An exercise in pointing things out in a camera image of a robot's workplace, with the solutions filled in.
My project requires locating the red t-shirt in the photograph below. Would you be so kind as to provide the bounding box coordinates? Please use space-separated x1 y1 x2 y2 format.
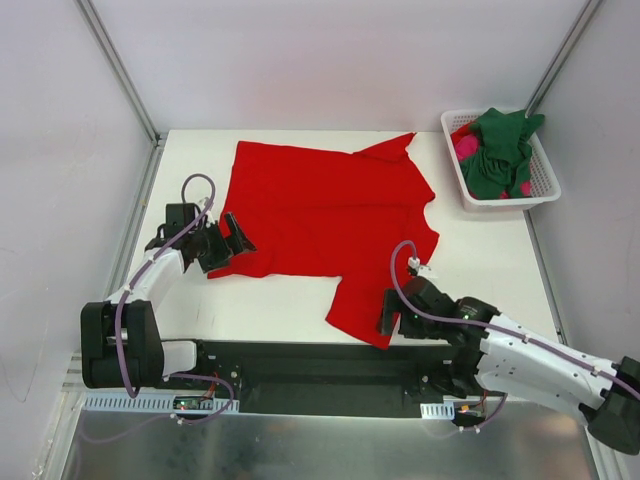
209 133 439 349

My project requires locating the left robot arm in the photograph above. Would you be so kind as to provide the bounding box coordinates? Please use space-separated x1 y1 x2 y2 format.
80 203 256 394

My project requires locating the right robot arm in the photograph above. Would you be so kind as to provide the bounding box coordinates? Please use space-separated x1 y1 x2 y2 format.
379 277 639 455

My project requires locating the green t-shirt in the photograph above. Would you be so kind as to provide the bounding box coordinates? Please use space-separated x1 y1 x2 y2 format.
460 108 546 200

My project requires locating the pink garment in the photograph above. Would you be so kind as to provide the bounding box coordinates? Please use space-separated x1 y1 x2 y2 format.
451 124 482 163

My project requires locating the white plastic basket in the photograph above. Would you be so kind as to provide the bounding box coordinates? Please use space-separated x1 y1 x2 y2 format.
441 110 561 212

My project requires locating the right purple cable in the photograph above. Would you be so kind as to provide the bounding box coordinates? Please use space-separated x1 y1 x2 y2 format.
390 240 640 434

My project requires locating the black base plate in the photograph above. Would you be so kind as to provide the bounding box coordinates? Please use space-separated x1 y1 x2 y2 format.
163 341 483 418

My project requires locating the right white cable duct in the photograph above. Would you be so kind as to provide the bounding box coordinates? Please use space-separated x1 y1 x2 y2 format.
420 401 455 421

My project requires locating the white cable duct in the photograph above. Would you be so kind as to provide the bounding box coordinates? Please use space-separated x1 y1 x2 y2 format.
420 401 455 421
84 393 240 416

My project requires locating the left white cable duct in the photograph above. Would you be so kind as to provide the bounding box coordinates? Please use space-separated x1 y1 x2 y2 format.
84 393 240 416

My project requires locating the left aluminium frame post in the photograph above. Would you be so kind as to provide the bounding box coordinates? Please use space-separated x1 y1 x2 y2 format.
74 0 163 147

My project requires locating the aluminium frame post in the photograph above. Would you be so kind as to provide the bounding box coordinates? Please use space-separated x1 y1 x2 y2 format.
525 0 606 116
74 0 163 147

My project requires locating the right aluminium frame post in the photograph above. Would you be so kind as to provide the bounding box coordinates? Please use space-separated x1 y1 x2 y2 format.
525 0 606 116

